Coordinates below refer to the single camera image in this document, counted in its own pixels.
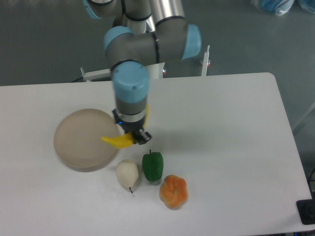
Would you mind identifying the white right table bracket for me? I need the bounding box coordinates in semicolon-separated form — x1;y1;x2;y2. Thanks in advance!
201;45;211;77

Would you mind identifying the blue plastic bag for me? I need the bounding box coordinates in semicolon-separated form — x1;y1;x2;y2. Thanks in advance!
251;0;295;16

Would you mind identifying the white toy pear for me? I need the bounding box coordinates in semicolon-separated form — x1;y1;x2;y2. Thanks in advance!
116;159;139;194

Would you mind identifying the white left table bracket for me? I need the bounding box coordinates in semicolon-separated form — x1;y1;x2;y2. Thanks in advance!
80;67;111;82

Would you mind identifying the yellow toy banana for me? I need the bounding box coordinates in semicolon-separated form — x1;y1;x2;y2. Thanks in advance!
101;105;150;149

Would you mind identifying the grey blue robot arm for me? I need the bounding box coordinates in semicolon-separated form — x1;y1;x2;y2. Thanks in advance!
83;0;201;148

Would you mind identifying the white table bracket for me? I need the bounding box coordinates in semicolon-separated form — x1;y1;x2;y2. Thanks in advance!
80;67;111;82
201;45;211;77

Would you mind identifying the beige round plate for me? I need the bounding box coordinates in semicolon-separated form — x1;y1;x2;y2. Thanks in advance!
54;108;120;172

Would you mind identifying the black device at edge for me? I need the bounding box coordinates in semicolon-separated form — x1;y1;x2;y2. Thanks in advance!
296;199;315;225

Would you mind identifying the orange knotted bread roll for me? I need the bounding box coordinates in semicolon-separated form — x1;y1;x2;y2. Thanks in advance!
159;175;188;210

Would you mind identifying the green toy bell pepper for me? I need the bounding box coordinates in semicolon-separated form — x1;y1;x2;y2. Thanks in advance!
142;150;164;182

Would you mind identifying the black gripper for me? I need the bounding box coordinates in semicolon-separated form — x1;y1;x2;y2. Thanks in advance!
112;108;152;145

